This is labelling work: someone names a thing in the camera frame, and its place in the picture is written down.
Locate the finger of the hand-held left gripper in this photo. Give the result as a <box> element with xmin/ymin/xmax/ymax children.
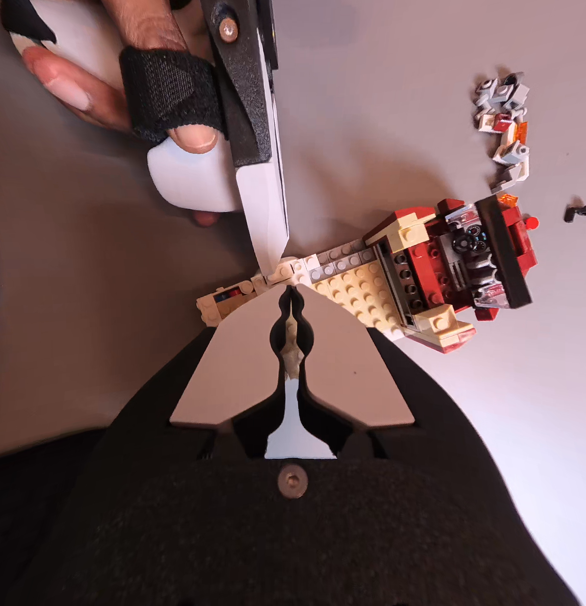
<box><xmin>235</xmin><ymin>157</ymin><xmax>290</xmax><ymax>276</ymax></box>
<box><xmin>257</xmin><ymin>27</ymin><xmax>290</xmax><ymax>234</ymax></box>

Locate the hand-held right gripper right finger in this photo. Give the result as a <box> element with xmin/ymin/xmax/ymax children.
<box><xmin>293</xmin><ymin>283</ymin><xmax>416</xmax><ymax>430</ymax></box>

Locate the toy brick truck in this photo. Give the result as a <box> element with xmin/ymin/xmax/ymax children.
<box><xmin>196</xmin><ymin>196</ymin><xmax>539</xmax><ymax>356</ymax></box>

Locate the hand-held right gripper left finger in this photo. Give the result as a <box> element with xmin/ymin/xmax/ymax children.
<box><xmin>169</xmin><ymin>284</ymin><xmax>292</xmax><ymax>428</ymax></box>

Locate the pile of small loose bricks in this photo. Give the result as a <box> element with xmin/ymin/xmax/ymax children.
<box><xmin>473</xmin><ymin>71</ymin><xmax>530</xmax><ymax>192</ymax></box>

